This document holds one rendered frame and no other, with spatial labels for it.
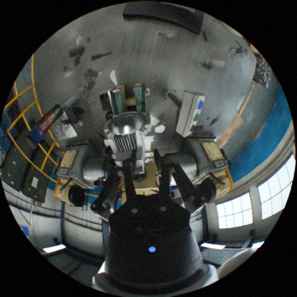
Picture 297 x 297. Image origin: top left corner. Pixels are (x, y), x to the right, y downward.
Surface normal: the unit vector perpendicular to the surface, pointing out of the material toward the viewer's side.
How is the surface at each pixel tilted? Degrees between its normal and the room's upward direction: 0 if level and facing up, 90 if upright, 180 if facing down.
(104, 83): 0
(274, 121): 90
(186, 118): 58
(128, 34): 0
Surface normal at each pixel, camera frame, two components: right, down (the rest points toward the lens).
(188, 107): -0.81, 0.47
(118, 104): 0.06, 0.78
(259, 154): -0.98, -0.06
